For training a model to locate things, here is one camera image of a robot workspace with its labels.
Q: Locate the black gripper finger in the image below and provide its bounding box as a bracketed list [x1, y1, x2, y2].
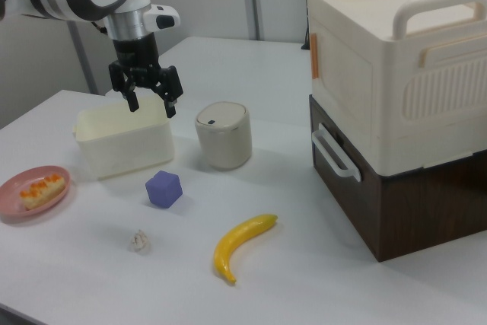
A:
[110, 72, 140, 113]
[151, 66, 185, 119]

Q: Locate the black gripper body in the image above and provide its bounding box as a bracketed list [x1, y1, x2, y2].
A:
[108, 33, 180, 92]

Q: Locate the bread slice with orange topping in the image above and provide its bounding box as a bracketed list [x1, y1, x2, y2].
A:
[19, 174, 65, 211]

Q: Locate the cream plastic rectangular bin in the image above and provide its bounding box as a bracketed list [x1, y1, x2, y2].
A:
[72, 96, 175, 180]

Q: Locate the beige cylindrical lidded trash can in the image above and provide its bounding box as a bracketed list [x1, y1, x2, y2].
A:
[195, 101, 253, 172]

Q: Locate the purple cube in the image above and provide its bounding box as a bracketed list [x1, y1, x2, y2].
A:
[145, 170, 184, 209]

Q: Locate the small white seashell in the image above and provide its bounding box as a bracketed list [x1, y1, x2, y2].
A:
[128, 228, 150, 253]

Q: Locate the pink plastic plate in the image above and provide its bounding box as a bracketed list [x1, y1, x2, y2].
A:
[0, 165, 72, 219]

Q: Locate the yellow toy banana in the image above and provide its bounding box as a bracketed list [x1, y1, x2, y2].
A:
[213, 213, 279, 285]

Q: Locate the dark brown wooden drawer box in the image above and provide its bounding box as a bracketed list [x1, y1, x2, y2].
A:
[308, 94, 487, 263]

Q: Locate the white drawer handle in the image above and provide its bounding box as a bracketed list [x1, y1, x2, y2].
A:
[311, 123, 362, 182]

